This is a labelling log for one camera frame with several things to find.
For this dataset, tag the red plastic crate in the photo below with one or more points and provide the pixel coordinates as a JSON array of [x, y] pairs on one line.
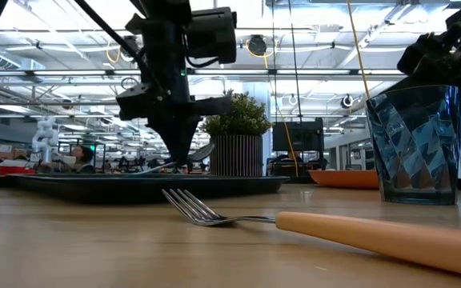
[[16, 170]]

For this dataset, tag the artificial plant in striped pot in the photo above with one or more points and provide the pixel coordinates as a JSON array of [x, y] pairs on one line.
[[236, 148]]

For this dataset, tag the black monitor on stand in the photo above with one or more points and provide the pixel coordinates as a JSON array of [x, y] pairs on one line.
[[298, 136]]

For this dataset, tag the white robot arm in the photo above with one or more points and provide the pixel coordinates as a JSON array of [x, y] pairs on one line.
[[45, 138]]

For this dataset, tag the faceted translucent plastic cup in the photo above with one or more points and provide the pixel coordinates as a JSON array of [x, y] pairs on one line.
[[414, 152]]

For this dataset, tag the person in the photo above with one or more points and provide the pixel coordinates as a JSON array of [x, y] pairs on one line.
[[83, 158]]

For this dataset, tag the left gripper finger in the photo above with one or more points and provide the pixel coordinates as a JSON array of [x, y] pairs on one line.
[[166, 130], [185, 130]]

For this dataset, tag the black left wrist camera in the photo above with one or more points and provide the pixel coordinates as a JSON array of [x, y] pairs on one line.
[[212, 36]]

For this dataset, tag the orange round plate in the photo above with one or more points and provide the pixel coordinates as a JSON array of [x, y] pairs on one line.
[[342, 178]]

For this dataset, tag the black plastic tray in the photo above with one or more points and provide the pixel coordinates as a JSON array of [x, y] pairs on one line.
[[134, 190]]

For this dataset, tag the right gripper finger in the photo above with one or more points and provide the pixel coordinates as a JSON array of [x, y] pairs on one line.
[[430, 60]]

